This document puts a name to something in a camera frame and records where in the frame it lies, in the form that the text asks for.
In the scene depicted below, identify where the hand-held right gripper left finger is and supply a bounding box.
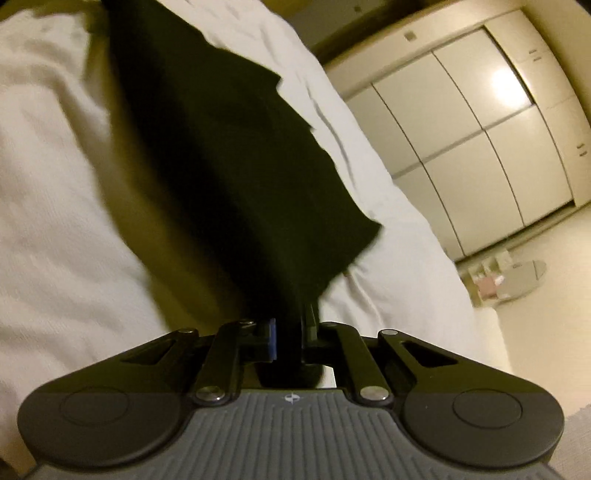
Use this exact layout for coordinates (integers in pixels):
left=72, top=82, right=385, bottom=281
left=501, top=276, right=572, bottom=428
left=122, top=318, right=278, bottom=407

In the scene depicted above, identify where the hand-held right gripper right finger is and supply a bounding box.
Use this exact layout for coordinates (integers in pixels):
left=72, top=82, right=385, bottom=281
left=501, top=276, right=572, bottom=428
left=300, top=305, right=458, bottom=407

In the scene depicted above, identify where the black knit garment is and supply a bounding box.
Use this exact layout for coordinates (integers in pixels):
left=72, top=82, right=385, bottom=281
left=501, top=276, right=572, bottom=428
left=99, top=0, right=384, bottom=388

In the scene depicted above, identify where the small white storage shelf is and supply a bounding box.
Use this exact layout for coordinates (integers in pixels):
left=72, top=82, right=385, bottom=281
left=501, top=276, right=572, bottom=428
left=467, top=249, right=513, bottom=305

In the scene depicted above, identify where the pale lilac duvet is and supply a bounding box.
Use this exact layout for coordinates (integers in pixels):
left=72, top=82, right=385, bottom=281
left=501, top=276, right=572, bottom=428
left=0, top=0, right=513, bottom=462

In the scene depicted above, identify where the cream panelled wardrobe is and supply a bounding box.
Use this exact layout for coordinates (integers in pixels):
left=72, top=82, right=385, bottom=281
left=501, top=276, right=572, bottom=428
left=323, top=9, right=591, bottom=264

